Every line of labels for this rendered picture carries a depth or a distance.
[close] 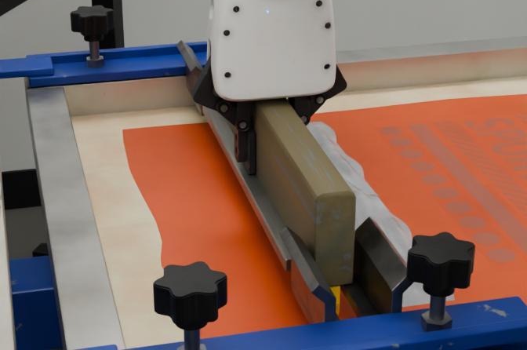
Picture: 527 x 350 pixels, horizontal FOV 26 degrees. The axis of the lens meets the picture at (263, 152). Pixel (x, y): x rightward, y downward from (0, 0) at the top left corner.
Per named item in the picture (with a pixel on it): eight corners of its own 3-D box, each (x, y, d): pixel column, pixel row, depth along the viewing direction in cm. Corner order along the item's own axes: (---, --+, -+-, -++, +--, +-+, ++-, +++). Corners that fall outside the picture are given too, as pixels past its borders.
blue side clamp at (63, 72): (299, 92, 129) (300, 33, 127) (311, 108, 125) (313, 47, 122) (30, 116, 123) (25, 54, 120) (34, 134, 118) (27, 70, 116)
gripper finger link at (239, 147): (218, 105, 93) (219, 179, 96) (256, 101, 94) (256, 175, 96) (210, 91, 96) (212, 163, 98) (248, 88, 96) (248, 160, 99)
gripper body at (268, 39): (216, -28, 86) (219, 110, 91) (346, -36, 88) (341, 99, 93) (198, -53, 93) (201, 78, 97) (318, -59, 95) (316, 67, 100)
